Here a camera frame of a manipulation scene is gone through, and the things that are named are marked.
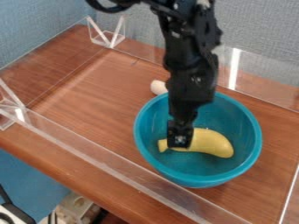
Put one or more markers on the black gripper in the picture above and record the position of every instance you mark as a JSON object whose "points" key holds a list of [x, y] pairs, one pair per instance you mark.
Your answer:
{"points": [[191, 89]]}

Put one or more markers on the yellow toy banana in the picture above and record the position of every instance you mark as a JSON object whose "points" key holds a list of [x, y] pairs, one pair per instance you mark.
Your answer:
{"points": [[207, 141]]}

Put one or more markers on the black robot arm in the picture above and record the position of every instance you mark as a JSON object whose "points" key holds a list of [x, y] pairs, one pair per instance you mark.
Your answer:
{"points": [[191, 36]]}

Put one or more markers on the blue plastic bowl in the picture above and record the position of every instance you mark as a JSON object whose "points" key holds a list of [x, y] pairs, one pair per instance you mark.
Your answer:
{"points": [[192, 169]]}

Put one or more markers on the white toy object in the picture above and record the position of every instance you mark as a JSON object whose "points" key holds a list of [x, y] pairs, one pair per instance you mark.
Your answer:
{"points": [[157, 87]]}

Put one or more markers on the clear acrylic front barrier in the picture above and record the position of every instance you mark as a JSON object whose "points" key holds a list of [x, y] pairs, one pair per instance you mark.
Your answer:
{"points": [[147, 181]]}

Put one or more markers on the clear acrylic barrier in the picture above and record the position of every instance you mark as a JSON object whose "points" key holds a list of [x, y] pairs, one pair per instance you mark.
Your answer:
{"points": [[232, 78], [147, 181]]}

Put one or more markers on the clear acrylic back barrier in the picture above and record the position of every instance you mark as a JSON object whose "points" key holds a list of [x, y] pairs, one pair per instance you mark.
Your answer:
{"points": [[232, 78]]}

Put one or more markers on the white power strip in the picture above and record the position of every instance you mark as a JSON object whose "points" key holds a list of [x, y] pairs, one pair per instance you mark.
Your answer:
{"points": [[74, 210]]}

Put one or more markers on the black chair part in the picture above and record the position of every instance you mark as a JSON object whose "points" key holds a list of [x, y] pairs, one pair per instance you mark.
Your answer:
{"points": [[10, 214]]}

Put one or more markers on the clear acrylic corner bracket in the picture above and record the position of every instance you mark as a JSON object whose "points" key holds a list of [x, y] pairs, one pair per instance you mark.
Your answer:
{"points": [[106, 38]]}

